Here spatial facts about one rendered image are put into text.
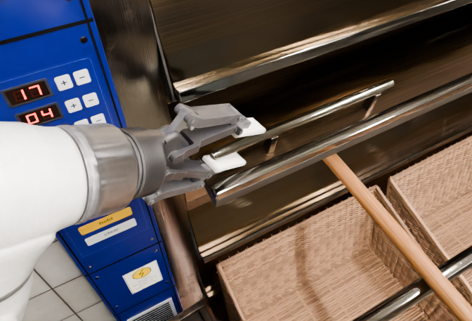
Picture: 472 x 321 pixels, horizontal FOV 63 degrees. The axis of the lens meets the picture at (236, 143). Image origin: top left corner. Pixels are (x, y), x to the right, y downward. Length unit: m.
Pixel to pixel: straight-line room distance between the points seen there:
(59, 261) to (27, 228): 0.51
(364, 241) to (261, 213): 0.52
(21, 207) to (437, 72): 0.73
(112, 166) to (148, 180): 0.05
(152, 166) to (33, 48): 0.18
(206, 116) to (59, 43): 0.18
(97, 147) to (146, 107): 0.25
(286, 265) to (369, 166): 0.38
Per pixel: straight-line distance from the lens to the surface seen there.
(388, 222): 0.76
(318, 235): 1.22
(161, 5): 0.53
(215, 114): 0.45
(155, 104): 0.59
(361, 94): 0.65
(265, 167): 0.57
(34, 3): 0.45
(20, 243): 0.33
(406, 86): 0.78
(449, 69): 0.86
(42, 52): 0.47
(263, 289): 1.25
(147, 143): 0.39
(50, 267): 0.84
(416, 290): 0.75
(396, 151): 1.21
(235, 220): 0.96
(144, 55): 0.54
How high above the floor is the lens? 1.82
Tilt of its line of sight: 49 degrees down
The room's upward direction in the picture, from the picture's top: straight up
